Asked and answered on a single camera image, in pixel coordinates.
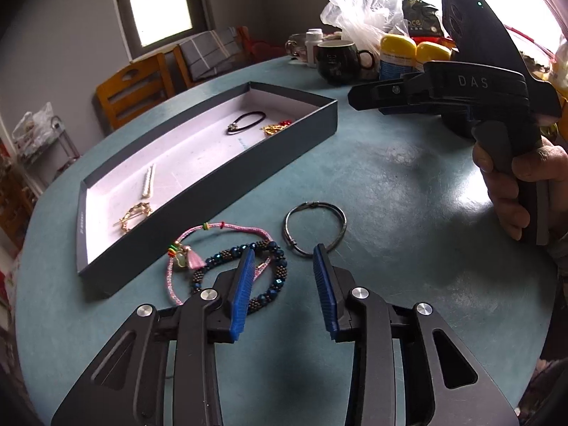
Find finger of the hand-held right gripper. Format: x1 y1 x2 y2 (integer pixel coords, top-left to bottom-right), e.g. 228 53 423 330
348 73 427 114

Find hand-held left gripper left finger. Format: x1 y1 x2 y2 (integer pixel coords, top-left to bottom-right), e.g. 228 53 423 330
51 248 256 426

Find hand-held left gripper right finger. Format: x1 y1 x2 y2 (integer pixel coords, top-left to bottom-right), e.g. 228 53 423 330
313 244 520 426

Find blue beaded bracelet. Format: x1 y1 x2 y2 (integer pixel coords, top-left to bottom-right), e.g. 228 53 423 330
190 240 289 316

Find pink cord bracelet with tassel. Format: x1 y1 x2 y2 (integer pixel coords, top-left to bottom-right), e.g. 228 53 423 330
166 221 274 306

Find dark metal bangle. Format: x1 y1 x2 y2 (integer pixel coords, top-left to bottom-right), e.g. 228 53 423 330
283 202 347 257

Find dark shallow box with white lining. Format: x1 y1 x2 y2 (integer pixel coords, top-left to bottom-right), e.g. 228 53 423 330
76 81 339 298

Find person's right hand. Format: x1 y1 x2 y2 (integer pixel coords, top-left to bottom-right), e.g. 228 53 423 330
472 136 568 241

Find yellow lidded container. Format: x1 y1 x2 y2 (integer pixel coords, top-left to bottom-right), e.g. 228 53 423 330
415 41 453 72
379 33 418 81

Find black ceramic mug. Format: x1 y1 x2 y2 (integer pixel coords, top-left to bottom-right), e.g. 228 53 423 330
316 40 375 85

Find clear bag of snacks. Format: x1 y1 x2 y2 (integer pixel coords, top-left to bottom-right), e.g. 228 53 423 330
510 27 568 100

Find dark foil packet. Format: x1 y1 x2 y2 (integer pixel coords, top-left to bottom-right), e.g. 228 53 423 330
402 0 449 41

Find white pill bottle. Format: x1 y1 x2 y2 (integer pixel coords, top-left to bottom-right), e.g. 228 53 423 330
305 28 325 68

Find clear plastic bag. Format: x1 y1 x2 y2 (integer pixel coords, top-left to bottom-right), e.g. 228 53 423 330
315 0 416 61

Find glass cup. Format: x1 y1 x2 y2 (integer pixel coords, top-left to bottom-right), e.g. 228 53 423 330
285 33 311 61

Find gold and red brooch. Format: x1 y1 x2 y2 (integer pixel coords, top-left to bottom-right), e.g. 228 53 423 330
261 119 294 138

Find gold leaf hairpin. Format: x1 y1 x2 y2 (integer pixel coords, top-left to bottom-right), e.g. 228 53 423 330
113 202 154 234

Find white pearl hair clip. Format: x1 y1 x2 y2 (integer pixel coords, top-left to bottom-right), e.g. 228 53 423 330
141 164 157 200

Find grey plaid cushion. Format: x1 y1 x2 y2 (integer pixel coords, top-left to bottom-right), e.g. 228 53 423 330
179 28 243 82

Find wooden chair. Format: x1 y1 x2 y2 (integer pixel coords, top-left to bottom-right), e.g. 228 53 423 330
173 27 254 90
93 52 176 136

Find metal storage rack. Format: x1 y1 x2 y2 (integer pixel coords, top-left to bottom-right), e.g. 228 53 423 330
11 102 83 196

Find person's patterned clothing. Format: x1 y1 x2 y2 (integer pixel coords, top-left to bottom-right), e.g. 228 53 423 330
526 355 568 426

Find white framed window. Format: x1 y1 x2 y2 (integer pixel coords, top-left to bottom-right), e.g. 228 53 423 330
106 0 214 61

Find black cord bracelet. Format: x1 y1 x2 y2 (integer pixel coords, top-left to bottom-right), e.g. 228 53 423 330
226 111 267 136

